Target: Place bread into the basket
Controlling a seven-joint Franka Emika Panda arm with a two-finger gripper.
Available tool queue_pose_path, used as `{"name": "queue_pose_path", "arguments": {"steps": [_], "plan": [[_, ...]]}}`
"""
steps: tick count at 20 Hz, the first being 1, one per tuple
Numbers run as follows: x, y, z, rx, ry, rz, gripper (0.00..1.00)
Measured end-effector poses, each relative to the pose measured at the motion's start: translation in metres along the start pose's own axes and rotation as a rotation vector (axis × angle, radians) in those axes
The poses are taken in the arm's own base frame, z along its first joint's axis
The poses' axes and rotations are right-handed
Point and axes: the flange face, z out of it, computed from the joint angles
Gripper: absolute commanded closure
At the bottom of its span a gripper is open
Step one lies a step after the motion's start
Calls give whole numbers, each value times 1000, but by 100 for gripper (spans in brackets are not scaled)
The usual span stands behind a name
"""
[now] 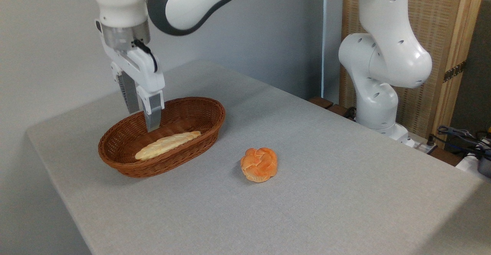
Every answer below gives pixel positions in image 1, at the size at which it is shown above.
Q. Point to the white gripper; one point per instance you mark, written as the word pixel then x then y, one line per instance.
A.
pixel 144 71

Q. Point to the long pale braided bread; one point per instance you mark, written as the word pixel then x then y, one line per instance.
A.
pixel 167 144

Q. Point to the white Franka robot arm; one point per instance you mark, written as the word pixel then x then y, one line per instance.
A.
pixel 387 55

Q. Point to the brown wicker oval basket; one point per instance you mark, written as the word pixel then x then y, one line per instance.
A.
pixel 184 117

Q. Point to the round orange braided bun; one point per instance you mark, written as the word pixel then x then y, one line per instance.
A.
pixel 259 164

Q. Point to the dark wooden base board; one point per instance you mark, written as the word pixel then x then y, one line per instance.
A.
pixel 322 102

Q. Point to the wooden woven folding screen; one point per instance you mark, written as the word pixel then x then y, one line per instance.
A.
pixel 441 36

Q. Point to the dark metal screen hinge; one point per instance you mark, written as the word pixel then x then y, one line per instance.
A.
pixel 454 71

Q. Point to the white vertical wall conduit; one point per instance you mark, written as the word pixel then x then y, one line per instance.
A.
pixel 323 36

